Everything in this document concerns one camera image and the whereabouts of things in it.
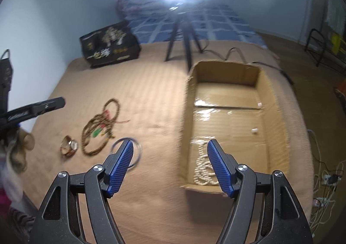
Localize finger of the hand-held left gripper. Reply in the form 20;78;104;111
0;96;66;129
0;49;13;115

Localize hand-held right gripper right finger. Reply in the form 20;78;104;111
207;139;314;244

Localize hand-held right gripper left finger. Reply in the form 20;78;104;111
27;138;134;244

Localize white bead necklace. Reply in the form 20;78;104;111
193;141;219;186

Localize silver bangle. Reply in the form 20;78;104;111
111;137;143;170

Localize green pendant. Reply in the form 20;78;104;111
92;109;132;138

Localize cardboard box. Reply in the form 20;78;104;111
178;60;292;196

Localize brown bead necklace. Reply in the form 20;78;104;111
81;98;122;156

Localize wrist watch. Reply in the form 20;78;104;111
60;135;79;158

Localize beige fuzzy object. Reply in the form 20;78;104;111
0;128;35;174

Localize pink cloth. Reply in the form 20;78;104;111
0;187;13;207

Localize black printed bag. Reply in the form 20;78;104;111
79;20;141;69

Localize white power strip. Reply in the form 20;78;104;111
322;174;341;185

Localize black tripod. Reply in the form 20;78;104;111
164;3;204;73

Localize blue checked blanket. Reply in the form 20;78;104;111
127;3;268;48

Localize red patterned pillow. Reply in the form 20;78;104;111
115;0;163;21

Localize black clothes rack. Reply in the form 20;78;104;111
305;28;346;71

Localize yellow box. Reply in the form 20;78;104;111
328;32;341;54

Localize white cables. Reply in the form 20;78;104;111
307;129;346;231

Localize black power cable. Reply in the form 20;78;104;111
201;47;295;85

